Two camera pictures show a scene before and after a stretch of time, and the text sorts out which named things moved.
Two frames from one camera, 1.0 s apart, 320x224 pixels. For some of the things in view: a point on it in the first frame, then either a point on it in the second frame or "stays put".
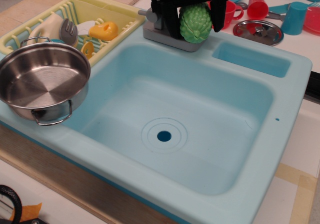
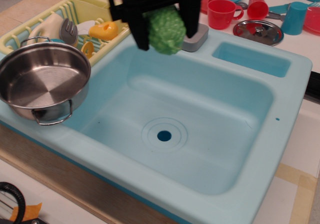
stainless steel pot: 42,79 stays put
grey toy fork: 68,32 stays put
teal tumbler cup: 294,21 stays put
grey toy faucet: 153,30 -> 190,44
